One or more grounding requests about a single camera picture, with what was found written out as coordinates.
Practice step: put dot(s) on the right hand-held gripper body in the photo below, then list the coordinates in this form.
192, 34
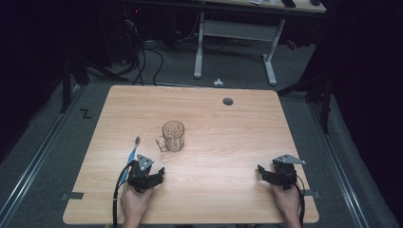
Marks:
285, 172

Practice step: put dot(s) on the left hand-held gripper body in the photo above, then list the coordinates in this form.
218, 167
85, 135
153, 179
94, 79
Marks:
141, 177

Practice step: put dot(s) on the person's left hand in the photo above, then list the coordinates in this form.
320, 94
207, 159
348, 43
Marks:
134, 202

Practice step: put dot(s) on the person's right hand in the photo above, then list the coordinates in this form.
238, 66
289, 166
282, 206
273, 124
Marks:
287, 202

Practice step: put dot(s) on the blue and white toothbrush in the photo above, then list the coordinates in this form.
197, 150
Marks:
132, 155

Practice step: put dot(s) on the grey tape strip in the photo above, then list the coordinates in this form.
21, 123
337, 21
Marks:
73, 196
312, 193

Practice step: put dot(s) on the clear glass mug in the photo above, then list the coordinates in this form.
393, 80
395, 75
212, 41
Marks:
173, 136

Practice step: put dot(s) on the round grey table grommet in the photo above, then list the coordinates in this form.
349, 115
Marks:
227, 101

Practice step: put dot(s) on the black metal stand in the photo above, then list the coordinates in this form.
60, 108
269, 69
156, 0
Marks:
320, 91
68, 79

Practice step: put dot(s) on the small white floor object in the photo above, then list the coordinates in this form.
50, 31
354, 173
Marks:
218, 82

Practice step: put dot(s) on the dark computer tower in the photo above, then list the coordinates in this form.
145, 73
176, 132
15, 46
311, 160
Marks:
133, 28

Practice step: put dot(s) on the metal floor rail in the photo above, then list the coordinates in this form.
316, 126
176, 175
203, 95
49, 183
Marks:
339, 164
34, 164

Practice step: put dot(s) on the white metal frame desk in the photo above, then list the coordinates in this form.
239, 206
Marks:
237, 30

